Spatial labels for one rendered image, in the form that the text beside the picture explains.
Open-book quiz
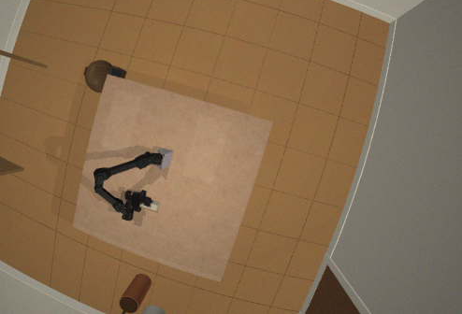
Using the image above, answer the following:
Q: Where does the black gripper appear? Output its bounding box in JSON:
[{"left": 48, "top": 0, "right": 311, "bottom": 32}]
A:
[{"left": 124, "top": 191, "right": 152, "bottom": 207}]

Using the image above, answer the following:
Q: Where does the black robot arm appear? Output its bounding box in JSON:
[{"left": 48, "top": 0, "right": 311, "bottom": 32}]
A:
[{"left": 94, "top": 151, "right": 163, "bottom": 221}]

